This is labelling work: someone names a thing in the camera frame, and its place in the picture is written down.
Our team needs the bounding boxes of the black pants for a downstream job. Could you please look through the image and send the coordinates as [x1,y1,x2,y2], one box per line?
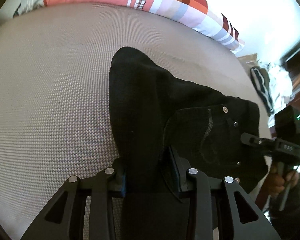
[109,47,268,239]

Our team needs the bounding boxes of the right forearm dark sleeve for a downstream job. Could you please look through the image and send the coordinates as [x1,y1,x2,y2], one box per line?
[268,178,300,239]

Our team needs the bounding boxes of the right hand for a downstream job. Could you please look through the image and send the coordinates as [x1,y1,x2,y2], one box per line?
[263,164,300,197]

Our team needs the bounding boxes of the black white striped garment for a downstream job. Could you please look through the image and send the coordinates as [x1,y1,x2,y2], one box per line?
[250,66,275,116]

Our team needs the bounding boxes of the beige textured bed mattress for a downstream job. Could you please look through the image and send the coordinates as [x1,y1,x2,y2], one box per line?
[0,3,270,239]

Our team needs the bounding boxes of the pink striped bolster pillow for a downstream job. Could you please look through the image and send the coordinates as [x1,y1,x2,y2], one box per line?
[14,0,244,53]

